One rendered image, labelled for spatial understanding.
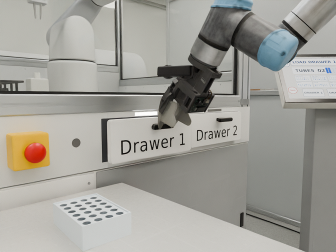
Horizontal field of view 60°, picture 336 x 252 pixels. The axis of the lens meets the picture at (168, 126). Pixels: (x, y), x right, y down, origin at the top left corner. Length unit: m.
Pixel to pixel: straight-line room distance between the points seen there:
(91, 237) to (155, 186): 0.46
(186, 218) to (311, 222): 1.18
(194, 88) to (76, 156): 0.32
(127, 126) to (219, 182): 0.51
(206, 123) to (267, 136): 1.54
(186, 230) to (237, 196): 0.75
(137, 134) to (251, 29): 0.38
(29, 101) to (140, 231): 0.36
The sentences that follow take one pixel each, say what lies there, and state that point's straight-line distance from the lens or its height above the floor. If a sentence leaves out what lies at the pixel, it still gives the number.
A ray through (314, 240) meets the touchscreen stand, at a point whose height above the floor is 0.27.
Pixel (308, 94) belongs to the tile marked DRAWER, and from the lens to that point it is 1.47.
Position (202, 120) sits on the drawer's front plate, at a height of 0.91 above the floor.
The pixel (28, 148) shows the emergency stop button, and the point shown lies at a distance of 0.62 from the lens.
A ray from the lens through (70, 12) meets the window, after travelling 0.76.
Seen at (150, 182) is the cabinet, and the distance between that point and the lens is 0.88.
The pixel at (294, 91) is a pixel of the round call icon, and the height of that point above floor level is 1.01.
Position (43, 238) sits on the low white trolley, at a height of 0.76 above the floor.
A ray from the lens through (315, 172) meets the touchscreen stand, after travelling 1.62.
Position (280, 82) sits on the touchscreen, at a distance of 1.48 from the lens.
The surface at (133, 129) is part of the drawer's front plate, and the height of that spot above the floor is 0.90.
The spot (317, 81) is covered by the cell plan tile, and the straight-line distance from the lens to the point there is 1.54.
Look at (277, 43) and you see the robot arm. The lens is 0.59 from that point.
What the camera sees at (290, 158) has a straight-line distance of 2.45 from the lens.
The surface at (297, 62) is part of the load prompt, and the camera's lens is 1.60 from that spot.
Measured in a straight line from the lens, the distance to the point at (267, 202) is 2.63.
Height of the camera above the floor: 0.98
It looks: 6 degrees down
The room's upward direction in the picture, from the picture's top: straight up
